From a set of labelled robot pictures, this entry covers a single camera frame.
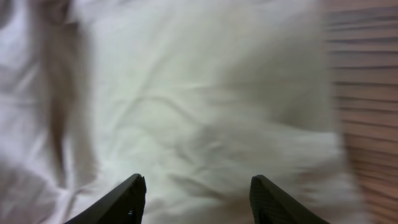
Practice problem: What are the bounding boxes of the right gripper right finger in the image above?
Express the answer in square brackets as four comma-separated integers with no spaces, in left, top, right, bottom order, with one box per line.
[249,175,328,224]

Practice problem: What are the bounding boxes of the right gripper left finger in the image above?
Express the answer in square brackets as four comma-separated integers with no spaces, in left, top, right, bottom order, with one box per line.
[65,174,147,224]

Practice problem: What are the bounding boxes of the beige khaki shorts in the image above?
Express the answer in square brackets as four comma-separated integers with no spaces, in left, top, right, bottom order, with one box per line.
[1,0,370,223]

